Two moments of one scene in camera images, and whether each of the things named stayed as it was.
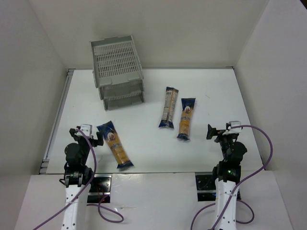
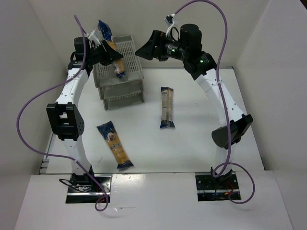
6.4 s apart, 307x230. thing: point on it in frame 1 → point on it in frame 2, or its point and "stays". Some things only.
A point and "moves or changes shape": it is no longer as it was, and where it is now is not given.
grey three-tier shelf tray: (117, 71) stays
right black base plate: (206, 187) stays
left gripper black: (95, 142) → (102, 53)
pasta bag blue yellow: (187, 104) → (107, 36)
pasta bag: (112, 137) stays
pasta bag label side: (171, 100) moves or changes shape
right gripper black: (219, 132) → (157, 44)
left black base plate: (100, 189) stays
